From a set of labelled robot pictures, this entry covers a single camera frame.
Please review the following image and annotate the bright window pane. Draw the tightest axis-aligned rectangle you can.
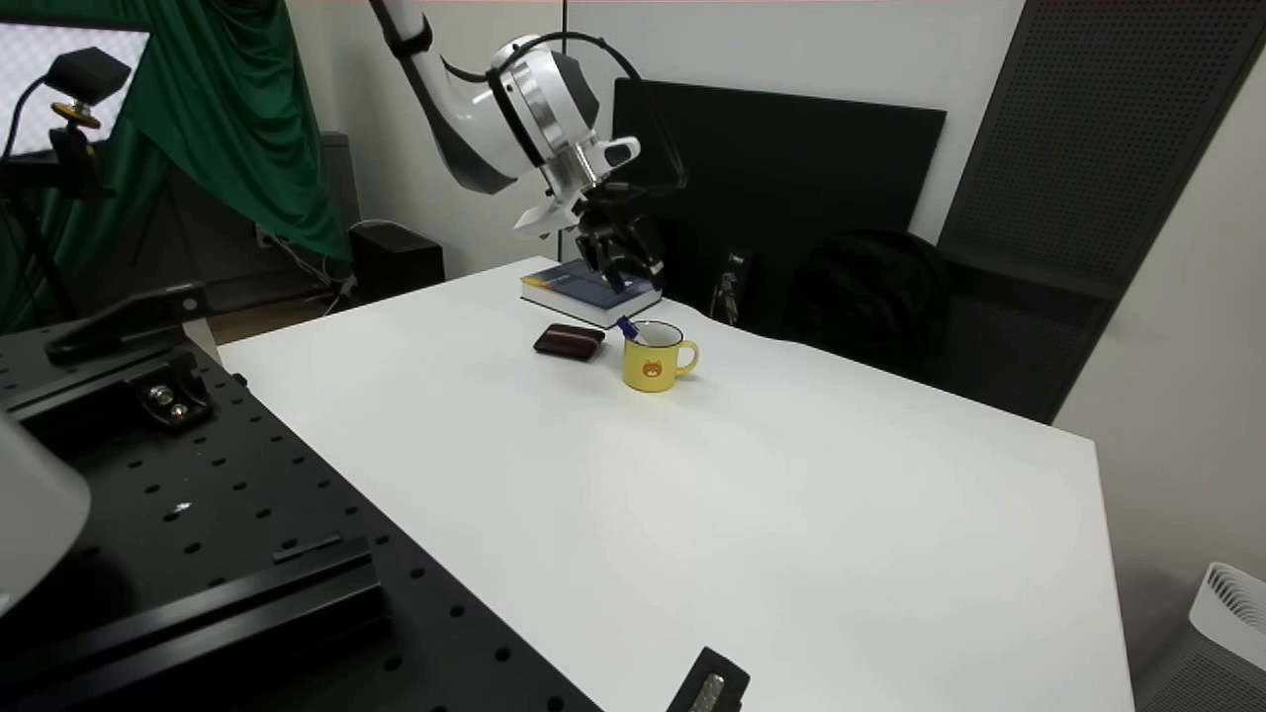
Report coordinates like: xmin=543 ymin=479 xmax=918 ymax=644
xmin=0 ymin=19 xmax=156 ymax=161

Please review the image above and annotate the black flat monitor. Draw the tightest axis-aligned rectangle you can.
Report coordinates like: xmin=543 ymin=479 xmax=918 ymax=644
xmin=601 ymin=76 xmax=949 ymax=333

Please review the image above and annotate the small black metal knob mount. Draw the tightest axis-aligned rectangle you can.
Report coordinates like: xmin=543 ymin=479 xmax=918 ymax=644
xmin=134 ymin=368 xmax=220 ymax=434

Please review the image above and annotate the dark brown wallet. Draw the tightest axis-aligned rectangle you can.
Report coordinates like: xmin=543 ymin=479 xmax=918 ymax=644
xmin=531 ymin=320 xmax=611 ymax=363

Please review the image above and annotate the black aluminium rail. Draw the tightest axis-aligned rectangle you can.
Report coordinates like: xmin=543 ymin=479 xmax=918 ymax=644
xmin=0 ymin=542 xmax=394 ymax=706

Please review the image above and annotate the green curtain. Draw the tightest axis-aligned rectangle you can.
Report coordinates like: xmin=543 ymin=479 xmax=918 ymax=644
xmin=0 ymin=0 xmax=357 ymax=338

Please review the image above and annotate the blue hardcover book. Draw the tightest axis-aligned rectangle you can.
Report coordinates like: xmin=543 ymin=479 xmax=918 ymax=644
xmin=519 ymin=256 xmax=665 ymax=333

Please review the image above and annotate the black clamp lever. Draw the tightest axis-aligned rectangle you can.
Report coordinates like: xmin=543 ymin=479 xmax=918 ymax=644
xmin=45 ymin=276 xmax=216 ymax=372

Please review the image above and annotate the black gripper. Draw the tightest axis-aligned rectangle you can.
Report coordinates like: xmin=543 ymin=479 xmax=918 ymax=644
xmin=565 ymin=167 xmax=681 ymax=298

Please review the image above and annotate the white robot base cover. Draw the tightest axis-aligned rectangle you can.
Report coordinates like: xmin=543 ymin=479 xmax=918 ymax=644
xmin=0 ymin=407 xmax=94 ymax=623

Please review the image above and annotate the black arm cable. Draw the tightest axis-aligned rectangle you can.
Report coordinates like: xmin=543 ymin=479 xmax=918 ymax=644
xmin=438 ymin=28 xmax=640 ymax=90

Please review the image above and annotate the black perforated breadboard table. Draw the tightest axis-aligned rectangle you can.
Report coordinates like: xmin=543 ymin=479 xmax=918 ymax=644
xmin=0 ymin=318 xmax=607 ymax=712

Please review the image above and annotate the white plastic bin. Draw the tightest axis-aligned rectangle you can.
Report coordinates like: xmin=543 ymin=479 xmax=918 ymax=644
xmin=1184 ymin=558 xmax=1266 ymax=678

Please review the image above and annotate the black bracket with metal screw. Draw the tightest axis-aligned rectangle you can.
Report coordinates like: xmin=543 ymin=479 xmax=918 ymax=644
xmin=665 ymin=644 xmax=756 ymax=712

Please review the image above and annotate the black camera on stand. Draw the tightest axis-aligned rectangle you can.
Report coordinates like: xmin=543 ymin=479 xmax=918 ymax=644
xmin=0 ymin=45 xmax=134 ymax=205

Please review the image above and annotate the dark acoustic foam panel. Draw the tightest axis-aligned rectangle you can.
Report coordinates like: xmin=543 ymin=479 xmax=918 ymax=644
xmin=907 ymin=0 xmax=1266 ymax=429

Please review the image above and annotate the yellow mug with bear print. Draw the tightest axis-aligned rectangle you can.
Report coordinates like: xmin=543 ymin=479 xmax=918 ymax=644
xmin=620 ymin=318 xmax=706 ymax=397

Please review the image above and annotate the black speaker box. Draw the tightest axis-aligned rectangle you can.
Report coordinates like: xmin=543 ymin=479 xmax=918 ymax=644
xmin=346 ymin=218 xmax=446 ymax=304

